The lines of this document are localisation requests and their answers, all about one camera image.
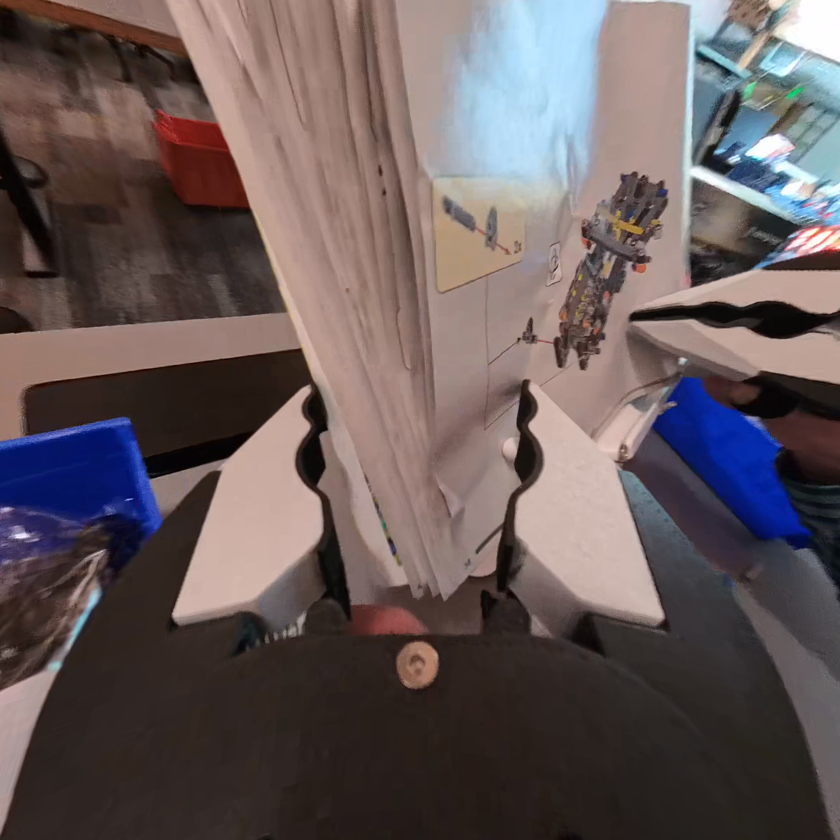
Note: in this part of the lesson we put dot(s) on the person's right hand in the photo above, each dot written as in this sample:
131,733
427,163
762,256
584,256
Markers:
754,397

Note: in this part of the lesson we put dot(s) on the bag of dark lego pieces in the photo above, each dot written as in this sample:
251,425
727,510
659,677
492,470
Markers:
46,577

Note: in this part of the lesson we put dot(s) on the red plastic crate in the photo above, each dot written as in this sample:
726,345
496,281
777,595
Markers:
197,164

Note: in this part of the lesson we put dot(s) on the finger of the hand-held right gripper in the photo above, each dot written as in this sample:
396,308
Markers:
754,354
774,292

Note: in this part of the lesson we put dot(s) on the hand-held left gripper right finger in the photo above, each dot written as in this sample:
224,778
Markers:
584,525

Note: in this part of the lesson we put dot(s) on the lego instruction booklet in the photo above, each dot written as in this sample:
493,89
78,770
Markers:
328,197

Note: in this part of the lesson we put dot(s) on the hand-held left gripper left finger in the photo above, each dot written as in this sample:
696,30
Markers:
262,525

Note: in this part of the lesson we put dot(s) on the black chair base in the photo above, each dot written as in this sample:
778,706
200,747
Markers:
26,197

